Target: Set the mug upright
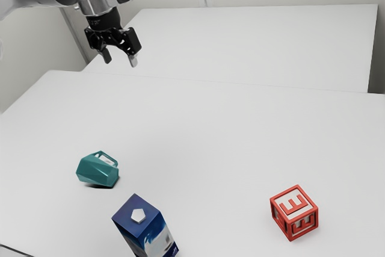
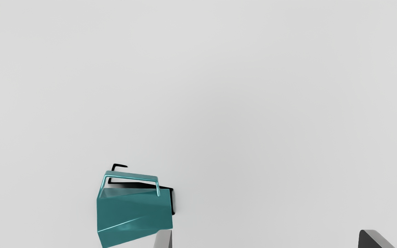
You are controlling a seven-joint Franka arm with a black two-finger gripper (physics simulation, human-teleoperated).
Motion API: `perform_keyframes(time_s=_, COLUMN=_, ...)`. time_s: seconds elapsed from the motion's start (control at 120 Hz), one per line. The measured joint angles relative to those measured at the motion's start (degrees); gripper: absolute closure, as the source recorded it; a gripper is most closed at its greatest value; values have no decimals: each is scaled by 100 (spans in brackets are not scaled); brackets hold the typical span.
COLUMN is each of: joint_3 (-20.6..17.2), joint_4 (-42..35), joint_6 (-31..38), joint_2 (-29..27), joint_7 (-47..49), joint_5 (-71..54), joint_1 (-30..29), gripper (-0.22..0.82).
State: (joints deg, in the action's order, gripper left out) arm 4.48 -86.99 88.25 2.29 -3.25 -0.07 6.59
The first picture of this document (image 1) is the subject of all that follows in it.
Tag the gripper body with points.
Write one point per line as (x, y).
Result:
(102, 23)

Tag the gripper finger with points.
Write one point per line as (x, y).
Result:
(131, 44)
(100, 46)

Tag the teal faceted mug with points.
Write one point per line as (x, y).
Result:
(97, 170)

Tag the blue carton with white cap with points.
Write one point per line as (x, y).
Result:
(144, 230)

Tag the red letter block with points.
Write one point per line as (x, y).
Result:
(293, 212)

